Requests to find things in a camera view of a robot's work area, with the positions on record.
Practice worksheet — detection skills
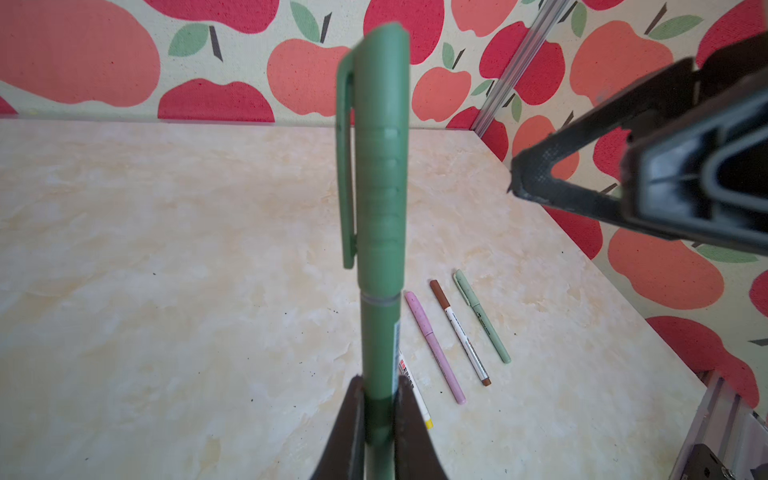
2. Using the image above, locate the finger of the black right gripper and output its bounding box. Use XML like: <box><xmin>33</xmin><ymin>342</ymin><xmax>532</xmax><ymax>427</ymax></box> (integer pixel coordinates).
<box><xmin>509</xmin><ymin>34</ymin><xmax>767</xmax><ymax>225</ymax></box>
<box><xmin>621</xmin><ymin>69</ymin><xmax>767</xmax><ymax>255</ymax></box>

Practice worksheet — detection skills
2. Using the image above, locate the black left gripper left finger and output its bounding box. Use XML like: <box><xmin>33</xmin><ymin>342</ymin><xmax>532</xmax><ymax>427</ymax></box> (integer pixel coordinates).
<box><xmin>311</xmin><ymin>375</ymin><xmax>365</xmax><ymax>480</ymax></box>

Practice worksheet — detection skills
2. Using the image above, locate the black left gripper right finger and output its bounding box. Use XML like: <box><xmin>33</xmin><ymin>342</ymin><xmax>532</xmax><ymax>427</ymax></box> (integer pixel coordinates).
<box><xmin>393</xmin><ymin>376</ymin><xmax>448</xmax><ymax>480</ymax></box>

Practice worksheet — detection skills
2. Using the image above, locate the white pen yellow end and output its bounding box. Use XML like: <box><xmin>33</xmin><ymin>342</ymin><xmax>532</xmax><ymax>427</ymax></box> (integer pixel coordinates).
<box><xmin>397</xmin><ymin>351</ymin><xmax>434</xmax><ymax>430</ymax></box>

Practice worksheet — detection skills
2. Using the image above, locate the white pen brown end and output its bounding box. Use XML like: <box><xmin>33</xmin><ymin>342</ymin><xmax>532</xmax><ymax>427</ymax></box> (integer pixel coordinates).
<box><xmin>429</xmin><ymin>279</ymin><xmax>492</xmax><ymax>387</ymax></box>

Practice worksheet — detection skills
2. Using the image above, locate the light green pen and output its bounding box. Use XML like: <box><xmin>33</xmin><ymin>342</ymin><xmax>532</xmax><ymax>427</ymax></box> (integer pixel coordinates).
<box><xmin>453</xmin><ymin>269</ymin><xmax>512</xmax><ymax>364</ymax></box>

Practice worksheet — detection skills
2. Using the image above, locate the dark green pen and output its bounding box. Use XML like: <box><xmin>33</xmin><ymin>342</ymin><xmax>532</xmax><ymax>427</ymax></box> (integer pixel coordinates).
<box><xmin>360</xmin><ymin>294</ymin><xmax>401</xmax><ymax>479</ymax></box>

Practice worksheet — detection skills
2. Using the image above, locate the pink pen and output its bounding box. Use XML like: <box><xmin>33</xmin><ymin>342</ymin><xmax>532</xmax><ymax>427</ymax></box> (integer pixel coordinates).
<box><xmin>404</xmin><ymin>291</ymin><xmax>467</xmax><ymax>405</ymax></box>

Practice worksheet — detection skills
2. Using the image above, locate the dark green pen cap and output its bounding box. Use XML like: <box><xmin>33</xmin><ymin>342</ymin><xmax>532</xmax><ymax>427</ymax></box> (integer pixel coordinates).
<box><xmin>335</xmin><ymin>22</ymin><xmax>410</xmax><ymax>298</ymax></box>

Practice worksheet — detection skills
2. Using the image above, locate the aluminium right rear corner post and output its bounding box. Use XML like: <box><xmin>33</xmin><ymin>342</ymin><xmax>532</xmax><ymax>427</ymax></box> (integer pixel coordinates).
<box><xmin>472</xmin><ymin>0</ymin><xmax>567</xmax><ymax>137</ymax></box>

